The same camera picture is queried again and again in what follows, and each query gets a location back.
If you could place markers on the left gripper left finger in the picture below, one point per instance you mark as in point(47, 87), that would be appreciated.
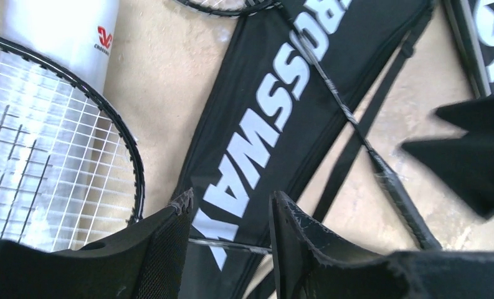
point(145, 260)

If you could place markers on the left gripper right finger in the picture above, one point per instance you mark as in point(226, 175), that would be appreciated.
point(311, 261)

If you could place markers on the black SPORT racket bag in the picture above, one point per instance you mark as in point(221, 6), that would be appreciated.
point(472, 25)

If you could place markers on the white shuttlecock tube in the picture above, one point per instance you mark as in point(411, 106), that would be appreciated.
point(78, 40)

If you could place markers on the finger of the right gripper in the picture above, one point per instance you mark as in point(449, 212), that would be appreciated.
point(465, 164)

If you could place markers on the black racket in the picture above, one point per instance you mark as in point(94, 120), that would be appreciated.
point(70, 169)
point(387, 179)

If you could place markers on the black CROSSWAY racket bag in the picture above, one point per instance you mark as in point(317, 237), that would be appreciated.
point(270, 119)

